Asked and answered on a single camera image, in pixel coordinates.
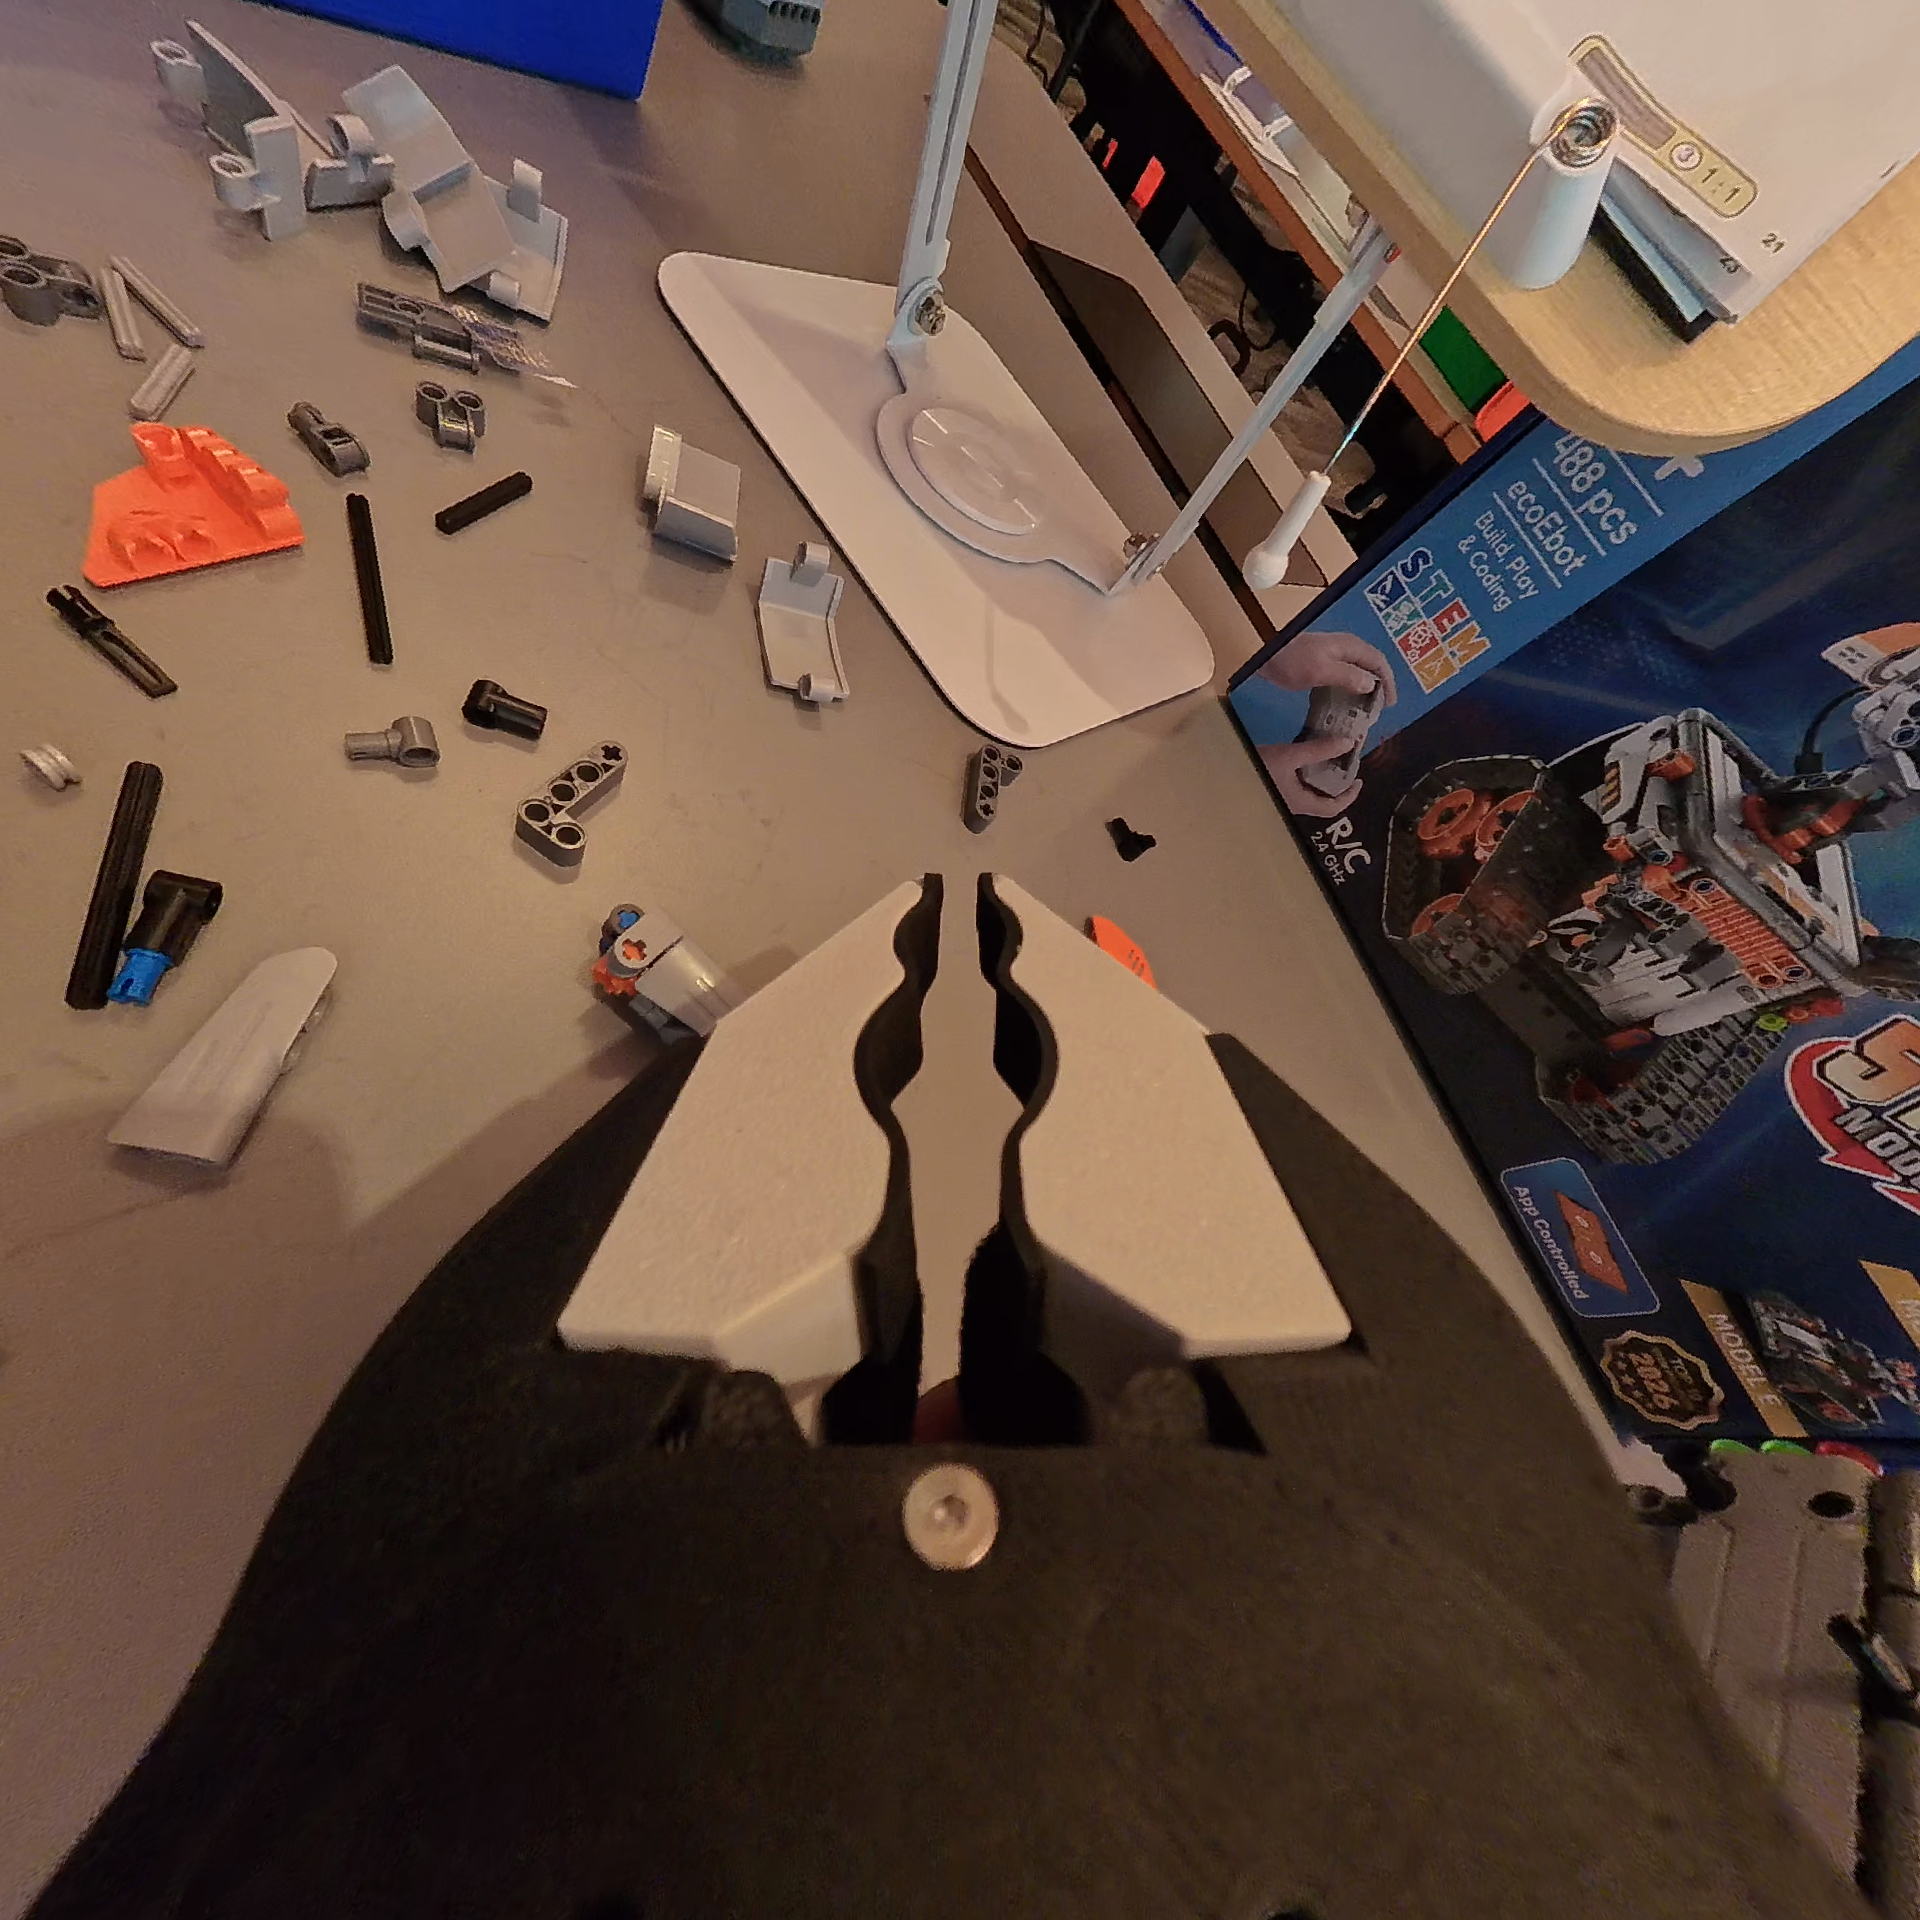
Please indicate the red flat object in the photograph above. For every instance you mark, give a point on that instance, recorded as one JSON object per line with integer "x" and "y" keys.
{"x": 1130, "y": 171}

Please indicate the grey pin connector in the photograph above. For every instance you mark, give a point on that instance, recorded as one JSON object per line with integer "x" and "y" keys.
{"x": 46, "y": 286}

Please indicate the long black axle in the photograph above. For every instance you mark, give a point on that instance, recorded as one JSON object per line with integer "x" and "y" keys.
{"x": 366, "y": 578}

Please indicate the green flat object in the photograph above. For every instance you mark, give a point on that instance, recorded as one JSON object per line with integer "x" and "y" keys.
{"x": 1458, "y": 363}

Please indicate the small grey blue device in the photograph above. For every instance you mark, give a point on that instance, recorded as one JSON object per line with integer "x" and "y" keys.
{"x": 756, "y": 22}

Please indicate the white orange assembled part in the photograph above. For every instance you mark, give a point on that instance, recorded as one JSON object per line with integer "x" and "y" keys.
{"x": 660, "y": 978}

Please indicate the robot kit box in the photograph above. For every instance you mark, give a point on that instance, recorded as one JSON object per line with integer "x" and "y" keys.
{"x": 1681, "y": 902}

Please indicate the small light grey bush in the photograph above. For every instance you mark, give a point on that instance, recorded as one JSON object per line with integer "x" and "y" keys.
{"x": 51, "y": 766}

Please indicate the black connector with blue pin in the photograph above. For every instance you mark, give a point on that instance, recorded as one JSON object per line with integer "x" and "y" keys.
{"x": 155, "y": 939}

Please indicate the grey elbow connector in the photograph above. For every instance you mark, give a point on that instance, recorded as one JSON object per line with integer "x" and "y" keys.
{"x": 391, "y": 741}

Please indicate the blue plastic bin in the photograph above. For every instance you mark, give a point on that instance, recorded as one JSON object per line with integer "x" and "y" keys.
{"x": 480, "y": 38}

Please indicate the small dark grey connector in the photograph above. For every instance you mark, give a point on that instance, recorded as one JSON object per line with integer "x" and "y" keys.
{"x": 327, "y": 440}
{"x": 450, "y": 415}

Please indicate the instruction booklet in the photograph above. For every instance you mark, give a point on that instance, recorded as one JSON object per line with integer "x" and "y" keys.
{"x": 1802, "y": 93}

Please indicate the grey axle connector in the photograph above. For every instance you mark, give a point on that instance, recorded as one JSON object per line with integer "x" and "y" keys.
{"x": 422, "y": 325}

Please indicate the medium black axle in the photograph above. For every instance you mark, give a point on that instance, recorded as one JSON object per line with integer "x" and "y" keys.
{"x": 114, "y": 880}

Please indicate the clear plastic piece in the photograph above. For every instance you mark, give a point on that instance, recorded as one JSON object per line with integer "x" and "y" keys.
{"x": 520, "y": 356}

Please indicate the light grey bracket piece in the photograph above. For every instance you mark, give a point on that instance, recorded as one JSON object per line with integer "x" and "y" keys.
{"x": 798, "y": 624}
{"x": 690, "y": 496}

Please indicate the black stubby connector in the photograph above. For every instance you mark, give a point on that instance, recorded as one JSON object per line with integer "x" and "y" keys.
{"x": 502, "y": 711}

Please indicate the light grey long bar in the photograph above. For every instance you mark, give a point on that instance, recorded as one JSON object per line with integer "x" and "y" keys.
{"x": 227, "y": 1056}

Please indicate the short black axle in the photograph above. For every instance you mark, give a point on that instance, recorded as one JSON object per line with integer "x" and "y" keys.
{"x": 480, "y": 501}

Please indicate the dark grey short beam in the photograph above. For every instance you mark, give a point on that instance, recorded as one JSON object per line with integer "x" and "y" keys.
{"x": 990, "y": 788}

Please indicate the orange triangular panel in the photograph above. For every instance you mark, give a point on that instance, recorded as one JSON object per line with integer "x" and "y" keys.
{"x": 191, "y": 507}
{"x": 1115, "y": 952}

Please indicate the black pin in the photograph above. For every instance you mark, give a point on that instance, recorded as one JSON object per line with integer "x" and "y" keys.
{"x": 112, "y": 640}

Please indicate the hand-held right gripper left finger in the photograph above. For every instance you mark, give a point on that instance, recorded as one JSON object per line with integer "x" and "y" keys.
{"x": 720, "y": 1202}

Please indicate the white book stand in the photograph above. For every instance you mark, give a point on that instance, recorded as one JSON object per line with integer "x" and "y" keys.
{"x": 812, "y": 363}

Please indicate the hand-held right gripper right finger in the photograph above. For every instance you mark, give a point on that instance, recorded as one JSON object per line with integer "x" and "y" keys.
{"x": 1170, "y": 1202}

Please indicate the light grey thin bar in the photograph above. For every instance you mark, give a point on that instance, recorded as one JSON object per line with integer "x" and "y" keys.
{"x": 161, "y": 383}
{"x": 140, "y": 300}

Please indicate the small black clip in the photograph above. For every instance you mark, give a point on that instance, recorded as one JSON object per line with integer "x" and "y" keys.
{"x": 1132, "y": 838}

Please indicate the dark grey bent beam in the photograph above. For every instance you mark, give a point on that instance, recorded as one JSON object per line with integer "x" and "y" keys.
{"x": 567, "y": 805}

